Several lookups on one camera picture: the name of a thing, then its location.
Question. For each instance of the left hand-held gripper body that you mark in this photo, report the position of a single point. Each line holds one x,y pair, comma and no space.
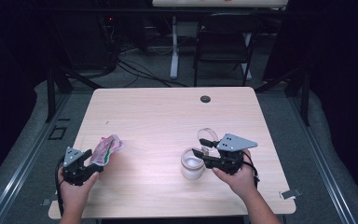
74,172

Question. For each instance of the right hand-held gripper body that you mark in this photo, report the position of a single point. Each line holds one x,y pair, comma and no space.
230,161

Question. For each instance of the clear glass jar with lid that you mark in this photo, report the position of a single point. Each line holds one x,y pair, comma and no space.
192,169

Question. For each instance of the red and white plastic bag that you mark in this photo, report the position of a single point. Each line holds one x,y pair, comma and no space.
108,147

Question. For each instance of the person's right hand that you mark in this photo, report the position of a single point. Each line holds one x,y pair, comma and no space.
240,182

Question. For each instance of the person's left hand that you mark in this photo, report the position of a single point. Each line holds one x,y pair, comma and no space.
73,196

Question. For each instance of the black tape square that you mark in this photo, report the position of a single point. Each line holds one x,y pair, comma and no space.
49,137

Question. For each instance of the black metal stand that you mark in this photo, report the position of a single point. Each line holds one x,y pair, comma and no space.
51,93
306,99

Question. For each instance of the white-legged table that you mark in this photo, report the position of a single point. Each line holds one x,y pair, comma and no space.
174,56

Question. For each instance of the black folding chair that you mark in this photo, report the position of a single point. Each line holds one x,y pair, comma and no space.
223,37

